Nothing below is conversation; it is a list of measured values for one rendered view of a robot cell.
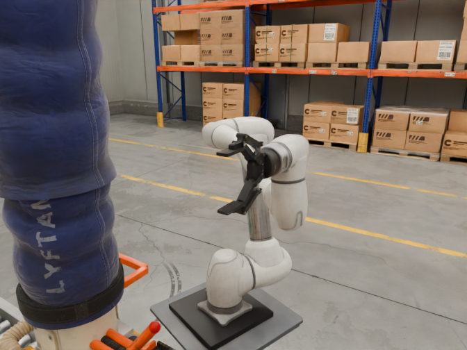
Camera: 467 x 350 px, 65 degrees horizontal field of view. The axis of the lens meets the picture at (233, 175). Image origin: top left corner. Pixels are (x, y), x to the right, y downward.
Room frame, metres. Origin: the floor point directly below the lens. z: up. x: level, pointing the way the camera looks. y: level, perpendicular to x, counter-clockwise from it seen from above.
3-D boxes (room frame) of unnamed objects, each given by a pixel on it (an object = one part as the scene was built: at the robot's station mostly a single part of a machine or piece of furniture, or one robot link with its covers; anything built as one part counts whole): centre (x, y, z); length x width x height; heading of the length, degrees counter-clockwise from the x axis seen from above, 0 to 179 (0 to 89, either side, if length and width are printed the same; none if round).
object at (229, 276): (1.38, 0.03, 0.94); 0.18 x 0.16 x 0.22; 115
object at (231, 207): (0.79, 0.01, 1.51); 0.07 x 0.03 x 0.01; 147
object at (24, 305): (0.73, 0.37, 1.34); 0.23 x 0.23 x 0.04
